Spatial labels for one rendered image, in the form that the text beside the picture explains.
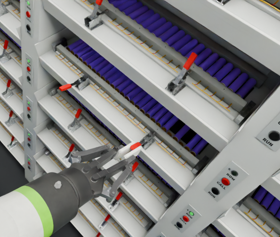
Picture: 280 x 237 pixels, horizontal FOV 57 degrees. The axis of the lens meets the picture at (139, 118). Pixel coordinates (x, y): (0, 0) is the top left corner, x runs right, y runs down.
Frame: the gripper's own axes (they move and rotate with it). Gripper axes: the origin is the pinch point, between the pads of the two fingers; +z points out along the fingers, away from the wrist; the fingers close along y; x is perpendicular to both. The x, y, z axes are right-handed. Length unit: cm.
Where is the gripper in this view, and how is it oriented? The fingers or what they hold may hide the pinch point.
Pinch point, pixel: (128, 152)
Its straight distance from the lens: 62.6
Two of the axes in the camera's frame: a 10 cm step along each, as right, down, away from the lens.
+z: 5.5, -2.6, 8.0
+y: 7.2, 6.3, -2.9
